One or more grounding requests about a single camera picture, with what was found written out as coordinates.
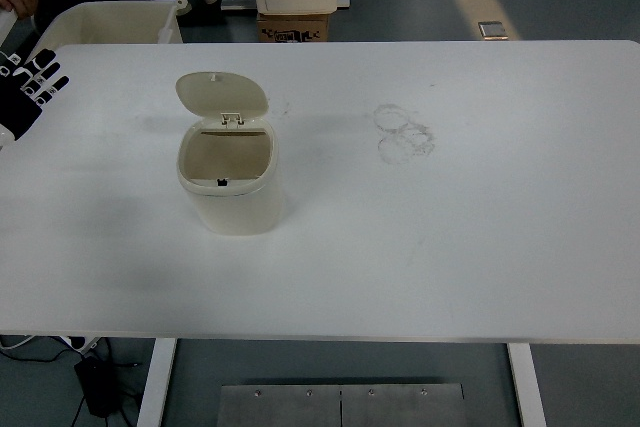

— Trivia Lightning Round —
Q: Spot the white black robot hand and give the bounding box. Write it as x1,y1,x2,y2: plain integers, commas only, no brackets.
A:
0,48,71,149

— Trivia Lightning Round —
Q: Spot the cream plastic lidded trash bin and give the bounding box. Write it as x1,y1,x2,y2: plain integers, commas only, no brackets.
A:
174,70,286,237

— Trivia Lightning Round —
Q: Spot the white plastic box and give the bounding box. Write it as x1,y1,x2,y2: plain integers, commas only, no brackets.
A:
0,8,21,46

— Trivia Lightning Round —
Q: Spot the cream plastic tub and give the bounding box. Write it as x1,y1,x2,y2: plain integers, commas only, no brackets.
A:
29,0,193,62

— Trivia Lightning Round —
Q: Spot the grey metal base bar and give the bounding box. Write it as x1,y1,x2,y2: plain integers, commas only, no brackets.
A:
219,0,352,12

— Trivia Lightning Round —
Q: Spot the white power strip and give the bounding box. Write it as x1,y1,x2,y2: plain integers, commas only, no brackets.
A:
58,335,102,351

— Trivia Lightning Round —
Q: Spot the brown printed cardboard box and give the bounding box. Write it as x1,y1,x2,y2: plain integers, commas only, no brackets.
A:
256,11,331,43

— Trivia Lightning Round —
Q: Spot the black power adapter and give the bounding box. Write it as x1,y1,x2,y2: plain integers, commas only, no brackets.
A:
73,355,122,418

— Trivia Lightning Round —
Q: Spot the white table leg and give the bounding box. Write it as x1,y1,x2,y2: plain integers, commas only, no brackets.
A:
506,342,549,427
136,338,177,427

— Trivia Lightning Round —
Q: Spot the grey metal plate with screws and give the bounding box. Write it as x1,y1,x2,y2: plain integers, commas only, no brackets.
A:
219,383,467,427

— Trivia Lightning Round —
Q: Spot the grey floor socket plate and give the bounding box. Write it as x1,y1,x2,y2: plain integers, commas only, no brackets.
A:
477,21,509,41

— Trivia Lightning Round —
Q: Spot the white cable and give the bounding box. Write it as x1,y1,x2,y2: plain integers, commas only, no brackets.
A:
0,335,39,351

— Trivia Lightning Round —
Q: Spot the black cable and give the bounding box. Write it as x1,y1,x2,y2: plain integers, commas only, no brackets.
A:
0,337,146,427

